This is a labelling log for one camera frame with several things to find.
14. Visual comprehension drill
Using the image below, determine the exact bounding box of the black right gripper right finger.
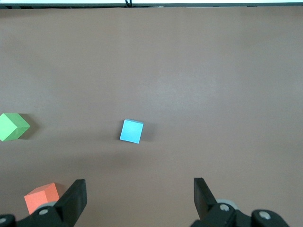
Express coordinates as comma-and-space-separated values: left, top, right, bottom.
191, 177, 251, 227

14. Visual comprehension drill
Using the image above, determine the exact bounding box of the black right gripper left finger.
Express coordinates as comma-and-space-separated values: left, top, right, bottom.
16, 179, 88, 227

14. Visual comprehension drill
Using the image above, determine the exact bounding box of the orange foam block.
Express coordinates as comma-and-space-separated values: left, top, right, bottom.
24, 182, 60, 215

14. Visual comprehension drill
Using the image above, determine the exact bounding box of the blue foam block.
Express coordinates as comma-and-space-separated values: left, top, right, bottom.
119, 119, 144, 144

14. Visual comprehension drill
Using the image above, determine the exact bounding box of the green foam block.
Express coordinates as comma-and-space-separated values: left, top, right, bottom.
0, 113, 31, 142

